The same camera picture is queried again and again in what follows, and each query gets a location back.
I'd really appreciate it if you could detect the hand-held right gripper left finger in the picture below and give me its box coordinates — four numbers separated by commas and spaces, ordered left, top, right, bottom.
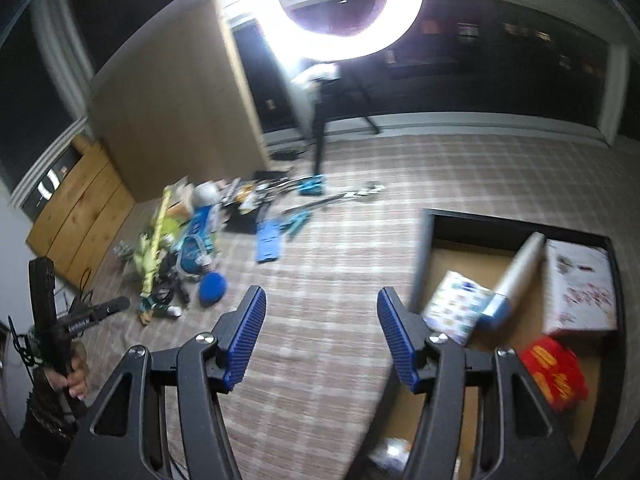
62, 285, 267, 480

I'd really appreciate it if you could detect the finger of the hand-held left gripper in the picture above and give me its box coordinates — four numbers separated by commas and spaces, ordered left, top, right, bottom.
56, 297, 132, 334

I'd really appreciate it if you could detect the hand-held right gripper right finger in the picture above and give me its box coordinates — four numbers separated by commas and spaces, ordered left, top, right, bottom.
376, 286, 583, 480

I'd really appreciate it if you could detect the light green cloth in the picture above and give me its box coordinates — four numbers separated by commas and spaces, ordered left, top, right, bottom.
131, 239, 167, 283

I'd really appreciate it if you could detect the patterned tissue pack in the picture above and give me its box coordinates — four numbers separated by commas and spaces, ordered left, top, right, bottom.
421, 270, 496, 347

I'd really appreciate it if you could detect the long yellow packet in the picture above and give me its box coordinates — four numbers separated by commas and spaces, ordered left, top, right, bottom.
140, 187, 174, 297

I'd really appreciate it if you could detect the black storage container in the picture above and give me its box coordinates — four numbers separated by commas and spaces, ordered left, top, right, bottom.
410, 207, 627, 480

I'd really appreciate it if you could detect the white plastic bag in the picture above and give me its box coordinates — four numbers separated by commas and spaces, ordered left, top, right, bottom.
369, 435, 417, 472

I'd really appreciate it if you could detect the white roll with blue cap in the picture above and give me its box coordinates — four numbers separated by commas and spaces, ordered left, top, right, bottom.
480, 231, 547, 332

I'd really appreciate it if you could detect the red packet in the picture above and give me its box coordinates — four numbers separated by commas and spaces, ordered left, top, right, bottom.
517, 336, 590, 414

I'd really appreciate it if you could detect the white box with red print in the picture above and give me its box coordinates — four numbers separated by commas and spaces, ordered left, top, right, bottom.
542, 239, 619, 337

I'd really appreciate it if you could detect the person's left forearm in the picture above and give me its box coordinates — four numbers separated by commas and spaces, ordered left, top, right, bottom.
19, 387, 83, 463

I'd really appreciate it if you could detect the white round container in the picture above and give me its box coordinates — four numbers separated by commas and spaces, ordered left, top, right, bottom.
192, 182, 222, 207

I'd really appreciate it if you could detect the person's left hand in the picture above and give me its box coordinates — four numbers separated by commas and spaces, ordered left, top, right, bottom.
46, 342, 92, 402

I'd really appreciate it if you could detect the blue round object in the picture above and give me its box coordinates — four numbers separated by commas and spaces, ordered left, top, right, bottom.
198, 271, 229, 309

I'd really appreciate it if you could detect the wooden cabinet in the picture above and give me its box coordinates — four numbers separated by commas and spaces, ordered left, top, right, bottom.
26, 139, 137, 292

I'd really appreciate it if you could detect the blue flat card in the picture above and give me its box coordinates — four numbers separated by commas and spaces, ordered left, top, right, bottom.
255, 217, 282, 263

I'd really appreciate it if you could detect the black pouch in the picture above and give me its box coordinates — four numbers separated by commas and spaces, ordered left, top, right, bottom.
224, 204, 262, 234

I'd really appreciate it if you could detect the blue clothes peg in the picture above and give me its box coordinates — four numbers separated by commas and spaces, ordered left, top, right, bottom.
284, 211, 312, 237

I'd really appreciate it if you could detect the metal rod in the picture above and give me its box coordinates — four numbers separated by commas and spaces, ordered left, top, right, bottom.
284, 182, 387, 214

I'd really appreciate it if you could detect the teal clip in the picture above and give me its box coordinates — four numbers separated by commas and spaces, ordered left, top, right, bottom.
299, 174, 327, 197

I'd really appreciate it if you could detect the black light stand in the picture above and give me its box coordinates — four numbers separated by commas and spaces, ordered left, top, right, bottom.
291, 60, 382, 177

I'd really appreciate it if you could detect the dark window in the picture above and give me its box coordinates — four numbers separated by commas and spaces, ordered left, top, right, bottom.
232, 0, 632, 137

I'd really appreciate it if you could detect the black cable coil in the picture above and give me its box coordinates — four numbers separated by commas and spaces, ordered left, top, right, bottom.
149, 279, 192, 312

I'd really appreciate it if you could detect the ring light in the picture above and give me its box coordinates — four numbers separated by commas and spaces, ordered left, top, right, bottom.
274, 0, 427, 64

